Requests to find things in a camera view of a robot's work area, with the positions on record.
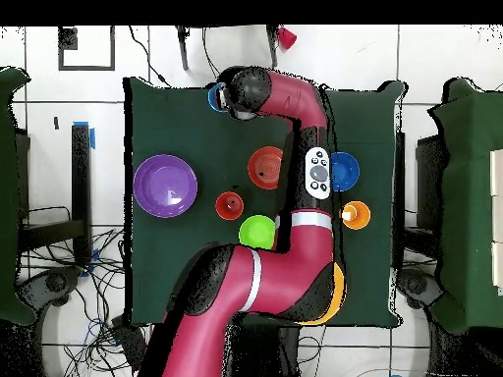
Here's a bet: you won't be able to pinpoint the orange bowl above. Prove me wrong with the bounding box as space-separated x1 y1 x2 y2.
247 145 285 191

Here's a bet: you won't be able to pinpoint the light blue cup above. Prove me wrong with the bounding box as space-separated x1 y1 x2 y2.
206 81 230 115

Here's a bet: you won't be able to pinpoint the green bowl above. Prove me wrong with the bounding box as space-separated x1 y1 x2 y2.
238 214 277 251

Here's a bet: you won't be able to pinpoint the orange cup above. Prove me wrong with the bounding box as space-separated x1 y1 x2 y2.
214 190 246 222

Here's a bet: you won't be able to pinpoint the purple bowl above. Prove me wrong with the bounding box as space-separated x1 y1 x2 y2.
132 153 199 220

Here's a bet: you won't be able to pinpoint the blue bowl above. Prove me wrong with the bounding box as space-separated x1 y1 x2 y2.
329 151 362 193

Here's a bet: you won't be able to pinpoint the dark green tablecloth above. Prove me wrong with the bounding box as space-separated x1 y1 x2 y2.
123 76 408 328

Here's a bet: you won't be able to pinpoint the yellow cup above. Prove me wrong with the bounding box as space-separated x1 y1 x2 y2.
339 200 371 231

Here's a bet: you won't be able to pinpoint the large yellow bowl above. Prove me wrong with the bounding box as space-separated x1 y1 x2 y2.
298 261 349 326

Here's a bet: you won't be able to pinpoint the thin black bar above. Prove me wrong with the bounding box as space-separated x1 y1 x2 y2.
394 131 407 272

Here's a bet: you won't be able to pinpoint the black stand leg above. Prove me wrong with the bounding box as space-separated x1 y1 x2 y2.
176 26 191 72
265 25 281 68

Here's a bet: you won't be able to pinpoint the long black beam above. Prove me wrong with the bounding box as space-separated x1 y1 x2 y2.
71 123 92 266

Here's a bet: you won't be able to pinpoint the red cup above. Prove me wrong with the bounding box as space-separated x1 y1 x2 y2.
277 26 299 51

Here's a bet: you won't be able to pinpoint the gray black machine base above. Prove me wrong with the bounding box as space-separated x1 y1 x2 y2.
396 266 445 311
17 265 84 311

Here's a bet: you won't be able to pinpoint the short black beam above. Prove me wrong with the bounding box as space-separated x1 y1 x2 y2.
19 218 85 252

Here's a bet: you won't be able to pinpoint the green cloth side table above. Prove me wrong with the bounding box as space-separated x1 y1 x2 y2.
0 66 36 327
427 78 503 335

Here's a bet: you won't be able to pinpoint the white boxes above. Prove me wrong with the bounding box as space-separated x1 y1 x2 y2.
488 148 503 296

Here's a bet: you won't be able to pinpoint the thin black cable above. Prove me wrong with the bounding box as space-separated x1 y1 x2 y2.
128 26 172 88
201 27 222 79

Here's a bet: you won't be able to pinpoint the black square frame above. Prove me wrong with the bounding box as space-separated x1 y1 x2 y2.
57 26 116 72

